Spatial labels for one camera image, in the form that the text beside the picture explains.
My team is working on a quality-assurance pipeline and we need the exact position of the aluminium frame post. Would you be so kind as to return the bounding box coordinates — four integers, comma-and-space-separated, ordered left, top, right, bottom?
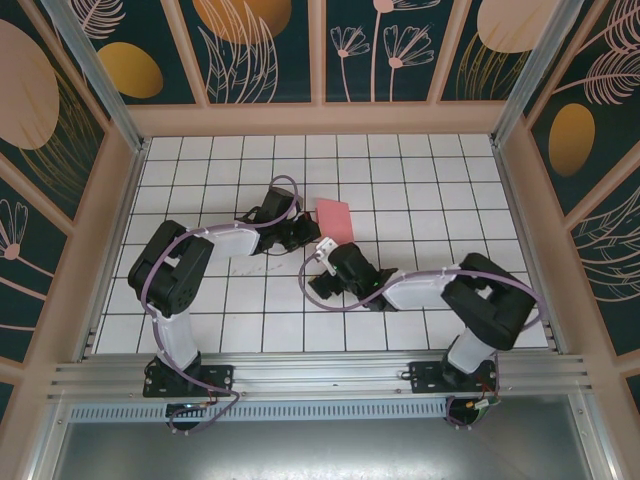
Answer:
41, 0, 151, 155
489, 0, 587, 147

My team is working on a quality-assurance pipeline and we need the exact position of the green circuit board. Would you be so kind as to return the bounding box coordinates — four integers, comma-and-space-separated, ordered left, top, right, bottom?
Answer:
467, 397, 502, 416

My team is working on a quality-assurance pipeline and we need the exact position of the grey metal sheet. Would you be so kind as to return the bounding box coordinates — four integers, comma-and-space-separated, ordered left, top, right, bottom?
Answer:
49, 394, 601, 480

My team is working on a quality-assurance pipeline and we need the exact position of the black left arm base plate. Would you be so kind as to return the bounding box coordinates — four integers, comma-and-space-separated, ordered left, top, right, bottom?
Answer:
143, 363, 236, 399

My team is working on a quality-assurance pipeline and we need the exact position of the slotted grey cable duct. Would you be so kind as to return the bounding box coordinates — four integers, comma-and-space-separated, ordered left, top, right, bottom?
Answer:
67, 402, 451, 422

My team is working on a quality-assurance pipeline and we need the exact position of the aluminium mounting rail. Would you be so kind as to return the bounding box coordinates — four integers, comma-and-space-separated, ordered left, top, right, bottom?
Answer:
47, 352, 599, 404

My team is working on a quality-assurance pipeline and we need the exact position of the pink cloth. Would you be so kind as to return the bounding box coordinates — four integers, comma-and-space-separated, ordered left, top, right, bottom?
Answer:
313, 198, 355, 245

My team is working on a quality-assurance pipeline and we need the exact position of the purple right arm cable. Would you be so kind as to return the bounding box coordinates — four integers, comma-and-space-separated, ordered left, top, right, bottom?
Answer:
298, 252, 547, 432

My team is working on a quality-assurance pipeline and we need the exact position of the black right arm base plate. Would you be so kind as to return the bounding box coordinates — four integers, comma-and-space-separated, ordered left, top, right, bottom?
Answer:
408, 360, 500, 396

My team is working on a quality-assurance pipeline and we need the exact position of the aluminium table edge strip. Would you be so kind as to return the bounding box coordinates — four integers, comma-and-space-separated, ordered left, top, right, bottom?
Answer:
74, 139, 152, 362
489, 138, 569, 354

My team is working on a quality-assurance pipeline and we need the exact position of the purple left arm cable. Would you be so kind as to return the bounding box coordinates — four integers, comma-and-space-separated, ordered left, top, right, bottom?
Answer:
139, 174, 305, 437

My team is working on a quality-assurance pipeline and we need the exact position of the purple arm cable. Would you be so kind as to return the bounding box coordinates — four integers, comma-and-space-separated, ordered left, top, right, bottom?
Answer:
139, 174, 305, 437
298, 252, 547, 432

